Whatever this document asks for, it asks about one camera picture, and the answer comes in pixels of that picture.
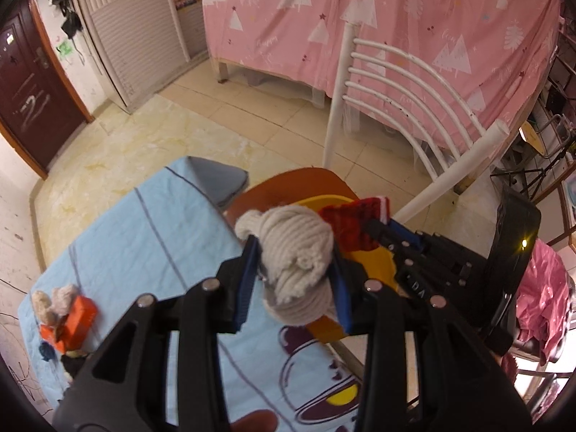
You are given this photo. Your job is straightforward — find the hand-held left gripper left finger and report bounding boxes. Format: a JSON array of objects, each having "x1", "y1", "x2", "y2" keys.
[{"x1": 51, "y1": 234, "x2": 262, "y2": 432}]

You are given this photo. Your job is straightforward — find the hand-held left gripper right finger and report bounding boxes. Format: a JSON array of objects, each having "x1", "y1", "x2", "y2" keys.
[{"x1": 330, "y1": 249, "x2": 534, "y2": 432}]

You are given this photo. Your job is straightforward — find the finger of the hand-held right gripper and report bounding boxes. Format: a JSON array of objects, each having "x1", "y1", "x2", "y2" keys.
[
  {"x1": 362, "y1": 218, "x2": 433, "y2": 300},
  {"x1": 387, "y1": 218, "x2": 451, "y2": 262}
]

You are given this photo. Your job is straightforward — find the yellow plastic bin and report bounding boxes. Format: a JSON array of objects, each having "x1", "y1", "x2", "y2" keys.
[{"x1": 297, "y1": 194, "x2": 399, "y2": 343}]

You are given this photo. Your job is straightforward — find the red cloth with white trim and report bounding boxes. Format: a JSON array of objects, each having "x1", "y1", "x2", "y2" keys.
[{"x1": 320, "y1": 195, "x2": 391, "y2": 253}]

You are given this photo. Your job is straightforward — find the beige yarn wad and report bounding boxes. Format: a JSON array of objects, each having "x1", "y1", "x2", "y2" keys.
[{"x1": 235, "y1": 204, "x2": 336, "y2": 325}]

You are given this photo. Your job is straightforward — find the person's left hand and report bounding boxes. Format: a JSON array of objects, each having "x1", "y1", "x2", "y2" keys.
[{"x1": 229, "y1": 409, "x2": 280, "y2": 432}]

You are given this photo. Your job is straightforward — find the pink plastic bag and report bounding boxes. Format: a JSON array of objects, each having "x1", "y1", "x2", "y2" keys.
[{"x1": 515, "y1": 238, "x2": 574, "y2": 365}]

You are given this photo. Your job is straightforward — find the white metal chair wooden seat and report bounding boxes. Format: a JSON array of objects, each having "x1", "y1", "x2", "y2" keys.
[{"x1": 225, "y1": 24, "x2": 511, "y2": 379}]

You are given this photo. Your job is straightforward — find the light blue tablecloth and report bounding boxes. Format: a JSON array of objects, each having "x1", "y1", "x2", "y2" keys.
[{"x1": 18, "y1": 155, "x2": 365, "y2": 432}]

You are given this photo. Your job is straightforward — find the beige fluffy wad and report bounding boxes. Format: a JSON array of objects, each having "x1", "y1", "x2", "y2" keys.
[
  {"x1": 31, "y1": 290, "x2": 51, "y2": 325},
  {"x1": 49, "y1": 284, "x2": 79, "y2": 316}
]

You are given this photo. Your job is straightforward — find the black crumpled scrap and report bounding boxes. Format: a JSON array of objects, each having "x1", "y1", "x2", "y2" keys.
[{"x1": 60, "y1": 353, "x2": 93, "y2": 381}]

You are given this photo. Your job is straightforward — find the pink tree print bed sheet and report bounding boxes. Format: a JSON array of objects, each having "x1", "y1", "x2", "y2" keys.
[{"x1": 202, "y1": 0, "x2": 563, "y2": 154}]

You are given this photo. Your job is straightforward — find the white louvered wardrobe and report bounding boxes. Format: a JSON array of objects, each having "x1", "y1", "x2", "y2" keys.
[{"x1": 67, "y1": 0, "x2": 212, "y2": 115}]

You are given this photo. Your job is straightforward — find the dark brown door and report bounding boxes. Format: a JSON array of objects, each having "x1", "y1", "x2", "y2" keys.
[{"x1": 0, "y1": 0, "x2": 93, "y2": 178}]

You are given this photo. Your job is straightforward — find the wooden bed frame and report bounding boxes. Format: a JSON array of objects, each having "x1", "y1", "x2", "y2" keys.
[{"x1": 211, "y1": 54, "x2": 334, "y2": 109}]

